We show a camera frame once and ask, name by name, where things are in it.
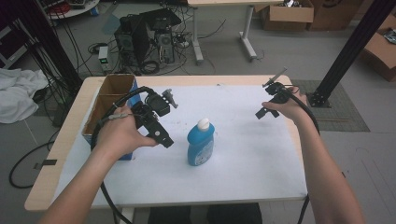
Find hand-held gripper black cable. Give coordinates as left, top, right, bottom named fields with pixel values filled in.
left=287, top=87, right=321, bottom=224
left=90, top=86, right=157, bottom=224

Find dark grey floor mat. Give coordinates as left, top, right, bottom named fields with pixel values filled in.
left=290, top=79, right=371, bottom=133

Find black stand with cables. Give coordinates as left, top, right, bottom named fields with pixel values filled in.
left=0, top=0, right=84, bottom=96

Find black aluminium frame post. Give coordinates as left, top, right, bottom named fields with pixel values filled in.
left=305, top=0, right=396, bottom=108

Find white-legged desk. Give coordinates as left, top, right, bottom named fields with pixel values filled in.
left=187, top=0, right=285, bottom=65

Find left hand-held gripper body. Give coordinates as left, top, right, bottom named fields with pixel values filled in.
left=131, top=91, right=172, bottom=129

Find person's legs in dark trousers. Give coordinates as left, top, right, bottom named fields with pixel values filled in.
left=147, top=203, right=263, bottom=224

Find large brown cardboard box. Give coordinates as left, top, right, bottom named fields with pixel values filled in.
left=307, top=0, right=366, bottom=32

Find cardboard box with flap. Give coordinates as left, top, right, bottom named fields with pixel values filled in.
left=359, top=13, right=396, bottom=83

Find white crumpled cloth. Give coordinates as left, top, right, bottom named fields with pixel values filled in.
left=0, top=67, right=50, bottom=125

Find black floor cable loop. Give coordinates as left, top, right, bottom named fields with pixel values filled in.
left=7, top=130, right=61, bottom=189

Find small grey power supply unit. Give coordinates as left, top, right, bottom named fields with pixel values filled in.
left=97, top=45, right=110, bottom=73

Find open cardboard box blue sides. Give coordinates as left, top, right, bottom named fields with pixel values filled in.
left=81, top=73, right=140, bottom=161

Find left hand-held gripper black cable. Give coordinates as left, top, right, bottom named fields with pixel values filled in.
left=90, top=86, right=157, bottom=224

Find person's left hand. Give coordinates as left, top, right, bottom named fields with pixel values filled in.
left=92, top=104, right=159, bottom=161

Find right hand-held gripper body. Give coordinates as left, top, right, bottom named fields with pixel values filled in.
left=262, top=67, right=293, bottom=105

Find grey wrist strap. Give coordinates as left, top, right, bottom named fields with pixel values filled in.
left=108, top=113, right=130, bottom=122

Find round white table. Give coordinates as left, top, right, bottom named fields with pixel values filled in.
left=36, top=0, right=101, bottom=21

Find black computer tower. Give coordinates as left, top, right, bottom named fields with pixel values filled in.
left=113, top=8, right=182, bottom=68

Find blue bottle with white cap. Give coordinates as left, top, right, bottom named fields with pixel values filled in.
left=186, top=118, right=216, bottom=167

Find right hand-held gripper black cable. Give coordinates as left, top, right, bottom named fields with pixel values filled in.
left=287, top=87, right=321, bottom=224

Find small open cardboard box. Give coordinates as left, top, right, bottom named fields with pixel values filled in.
left=254, top=0, right=315, bottom=33

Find person's right hand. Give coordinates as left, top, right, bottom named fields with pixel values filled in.
left=262, top=86, right=309, bottom=125

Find grey open computer case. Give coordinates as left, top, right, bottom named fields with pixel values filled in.
left=154, top=31, right=176, bottom=65

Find white table cover sheet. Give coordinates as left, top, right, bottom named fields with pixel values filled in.
left=51, top=84, right=309, bottom=208

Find black tape strip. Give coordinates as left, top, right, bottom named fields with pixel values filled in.
left=33, top=159, right=58, bottom=171

